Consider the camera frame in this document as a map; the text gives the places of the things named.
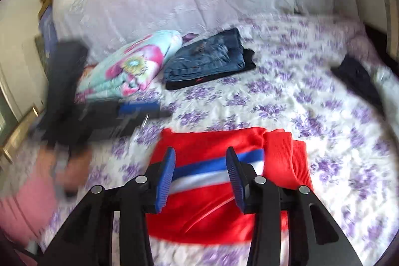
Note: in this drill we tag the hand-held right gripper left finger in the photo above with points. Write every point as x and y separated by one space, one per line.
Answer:
164 180

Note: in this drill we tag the person's left hand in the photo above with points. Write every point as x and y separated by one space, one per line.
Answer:
76 172

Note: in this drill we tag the purple floral bed sheet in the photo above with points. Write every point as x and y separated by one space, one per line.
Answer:
280 116

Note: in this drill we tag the dark navy garment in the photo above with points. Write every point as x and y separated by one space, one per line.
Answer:
358 79

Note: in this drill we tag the wooden furniture with gold trim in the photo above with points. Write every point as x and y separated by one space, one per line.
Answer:
18 135

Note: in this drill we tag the red pants with striped band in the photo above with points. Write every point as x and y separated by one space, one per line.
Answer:
202 206

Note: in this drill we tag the folded black garment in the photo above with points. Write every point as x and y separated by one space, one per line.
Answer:
246 62

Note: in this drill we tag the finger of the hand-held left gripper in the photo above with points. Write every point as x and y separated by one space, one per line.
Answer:
121 127
137 108

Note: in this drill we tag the folded blue jeans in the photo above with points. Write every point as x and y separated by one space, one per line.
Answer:
205 54

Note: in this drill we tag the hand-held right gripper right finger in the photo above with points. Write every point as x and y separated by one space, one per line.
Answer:
237 182

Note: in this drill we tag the blue printed cloth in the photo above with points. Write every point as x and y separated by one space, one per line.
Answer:
48 29

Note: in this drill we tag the folded teal pink floral quilt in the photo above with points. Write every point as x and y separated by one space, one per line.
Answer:
127 66

